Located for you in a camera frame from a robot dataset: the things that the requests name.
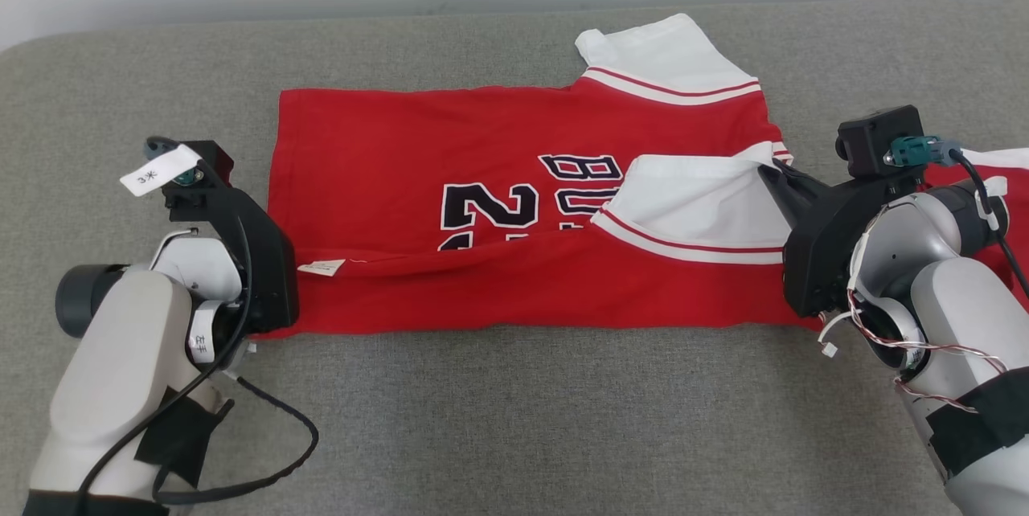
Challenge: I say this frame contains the teal camera connector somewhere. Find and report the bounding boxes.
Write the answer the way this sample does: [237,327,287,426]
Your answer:
[883,135,962,168]
[142,136,207,186]

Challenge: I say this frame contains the thin red white wire bundle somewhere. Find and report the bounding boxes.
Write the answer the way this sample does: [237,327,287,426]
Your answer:
[818,209,1007,414]

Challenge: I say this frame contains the teal left camera connector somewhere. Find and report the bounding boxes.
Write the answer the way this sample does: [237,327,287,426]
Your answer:
[142,136,207,186]

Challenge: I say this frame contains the white paper cable label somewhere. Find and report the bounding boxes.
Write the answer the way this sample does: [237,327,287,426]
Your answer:
[120,144,203,198]

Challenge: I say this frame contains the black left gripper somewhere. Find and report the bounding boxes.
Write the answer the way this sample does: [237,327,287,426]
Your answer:
[164,186,301,334]

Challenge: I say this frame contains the black left camera cable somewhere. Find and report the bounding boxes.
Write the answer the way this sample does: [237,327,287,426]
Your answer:
[76,214,321,506]

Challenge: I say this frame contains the black camera cable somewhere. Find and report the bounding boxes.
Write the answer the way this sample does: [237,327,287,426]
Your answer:
[76,214,321,506]
[949,148,1029,301]

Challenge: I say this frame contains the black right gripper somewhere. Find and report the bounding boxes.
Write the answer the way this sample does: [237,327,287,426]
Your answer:
[759,160,927,318]

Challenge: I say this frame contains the black right camera cable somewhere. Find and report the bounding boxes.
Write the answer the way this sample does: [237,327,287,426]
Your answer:
[949,148,1029,301]

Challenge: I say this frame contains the red Bulls 23 shorts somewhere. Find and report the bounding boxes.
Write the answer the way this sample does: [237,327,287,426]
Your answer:
[924,147,1029,293]

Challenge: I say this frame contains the teal right camera connector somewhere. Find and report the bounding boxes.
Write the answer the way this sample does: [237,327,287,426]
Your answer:
[883,135,962,168]

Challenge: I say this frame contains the red jersey with white sleeves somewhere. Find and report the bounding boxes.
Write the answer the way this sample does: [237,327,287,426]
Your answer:
[252,13,822,338]

